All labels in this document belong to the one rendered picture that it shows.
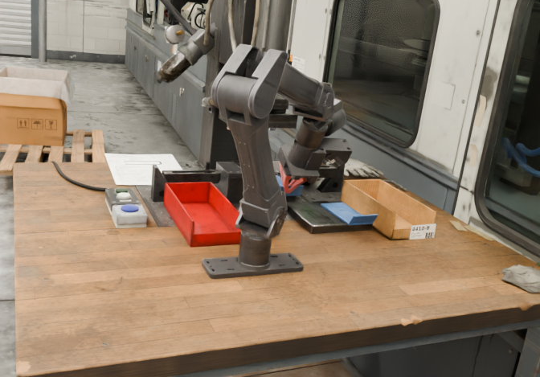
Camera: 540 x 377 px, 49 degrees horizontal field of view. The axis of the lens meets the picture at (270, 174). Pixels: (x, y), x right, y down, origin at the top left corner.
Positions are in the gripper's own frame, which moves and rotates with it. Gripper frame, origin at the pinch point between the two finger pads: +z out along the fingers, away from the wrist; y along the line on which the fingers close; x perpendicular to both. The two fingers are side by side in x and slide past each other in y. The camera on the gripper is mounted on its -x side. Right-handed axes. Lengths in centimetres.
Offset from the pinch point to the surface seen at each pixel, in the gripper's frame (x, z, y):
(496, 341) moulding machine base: -61, 27, -29
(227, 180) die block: 8.3, 11.1, 14.6
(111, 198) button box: 37.1, 14.7, 11.4
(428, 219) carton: -36.3, 1.3, -8.3
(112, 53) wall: -85, 465, 820
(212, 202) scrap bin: 12.6, 14.3, 10.0
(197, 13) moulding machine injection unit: -98, 171, 425
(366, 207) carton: -24.6, 6.3, 0.4
